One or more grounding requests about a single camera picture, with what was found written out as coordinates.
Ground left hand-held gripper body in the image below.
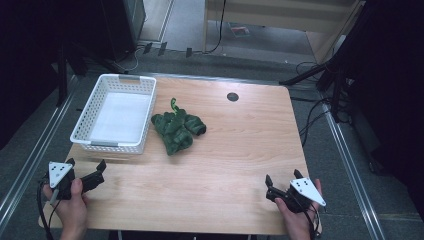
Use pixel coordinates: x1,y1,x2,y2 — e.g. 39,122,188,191
48,161,106,201

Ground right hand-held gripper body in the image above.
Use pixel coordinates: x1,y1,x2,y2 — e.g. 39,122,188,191
265,177,327,214

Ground white perforated plastic basket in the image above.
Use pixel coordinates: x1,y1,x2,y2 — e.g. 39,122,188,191
69,73,158,155

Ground person's right hand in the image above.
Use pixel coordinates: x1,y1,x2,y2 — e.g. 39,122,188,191
274,178,324,240

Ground person's left hand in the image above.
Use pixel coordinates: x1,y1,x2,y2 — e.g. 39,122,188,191
43,178,89,240

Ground black metal stand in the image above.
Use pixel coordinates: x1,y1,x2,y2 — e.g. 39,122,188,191
55,42,88,108

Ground black tripod stand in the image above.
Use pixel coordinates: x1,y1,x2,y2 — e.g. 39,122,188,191
279,49,354,123

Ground dark curtain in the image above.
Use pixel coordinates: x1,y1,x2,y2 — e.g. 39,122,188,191
0,0,105,152
333,0,424,216

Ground black cabinet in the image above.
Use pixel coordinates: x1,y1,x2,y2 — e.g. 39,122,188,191
99,0,147,63

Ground reddish paper sheet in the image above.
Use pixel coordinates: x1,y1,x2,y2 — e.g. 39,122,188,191
229,24,251,39

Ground light wooden furniture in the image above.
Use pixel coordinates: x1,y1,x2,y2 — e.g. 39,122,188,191
202,0,366,65

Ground grey cable plug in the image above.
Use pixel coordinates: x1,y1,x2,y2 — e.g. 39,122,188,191
49,188,61,205

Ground metal floor rail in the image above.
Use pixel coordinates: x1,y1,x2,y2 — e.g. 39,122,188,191
321,102,387,240
0,77,80,232
127,71,290,87

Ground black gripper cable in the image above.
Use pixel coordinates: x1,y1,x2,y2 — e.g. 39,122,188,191
36,181,56,240
300,196,323,240

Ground black floor cables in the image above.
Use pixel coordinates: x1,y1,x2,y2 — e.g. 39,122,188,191
295,61,335,148

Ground white floor cable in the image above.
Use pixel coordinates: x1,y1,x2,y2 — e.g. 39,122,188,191
114,46,141,73

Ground black hanging cable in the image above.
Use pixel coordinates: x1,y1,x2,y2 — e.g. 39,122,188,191
204,0,228,55

